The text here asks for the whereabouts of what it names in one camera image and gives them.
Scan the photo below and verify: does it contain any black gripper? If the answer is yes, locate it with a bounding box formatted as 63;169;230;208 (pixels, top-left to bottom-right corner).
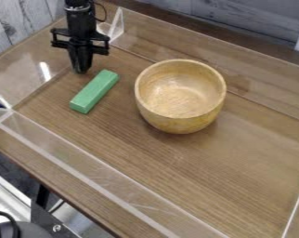
50;6;110;73

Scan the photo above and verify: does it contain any green rectangular block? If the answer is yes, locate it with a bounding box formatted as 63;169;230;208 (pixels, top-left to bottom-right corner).
68;70;118;114

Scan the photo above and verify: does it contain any brown wooden bowl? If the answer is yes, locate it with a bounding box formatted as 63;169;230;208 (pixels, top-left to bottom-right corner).
133;59;226;134

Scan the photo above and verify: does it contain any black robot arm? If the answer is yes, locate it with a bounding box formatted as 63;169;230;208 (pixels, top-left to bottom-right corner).
50;0;110;74

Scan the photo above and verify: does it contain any black table leg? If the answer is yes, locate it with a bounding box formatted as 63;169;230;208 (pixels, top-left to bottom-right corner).
35;185;50;209

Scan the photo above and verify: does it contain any clear acrylic corner bracket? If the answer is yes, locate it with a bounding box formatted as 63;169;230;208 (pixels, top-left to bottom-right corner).
95;7;125;43

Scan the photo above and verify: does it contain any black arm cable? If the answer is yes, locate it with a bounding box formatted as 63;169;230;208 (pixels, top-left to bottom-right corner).
92;1;108;23

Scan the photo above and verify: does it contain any clear acrylic barrier wall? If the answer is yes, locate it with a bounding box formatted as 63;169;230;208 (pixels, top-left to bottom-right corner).
0;0;299;238

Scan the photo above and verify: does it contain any black metal base plate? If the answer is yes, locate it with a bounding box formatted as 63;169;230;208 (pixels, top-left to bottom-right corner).
30;203;80;238

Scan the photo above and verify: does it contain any black cable loop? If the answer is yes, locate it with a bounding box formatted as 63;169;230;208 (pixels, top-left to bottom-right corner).
0;211;22;238

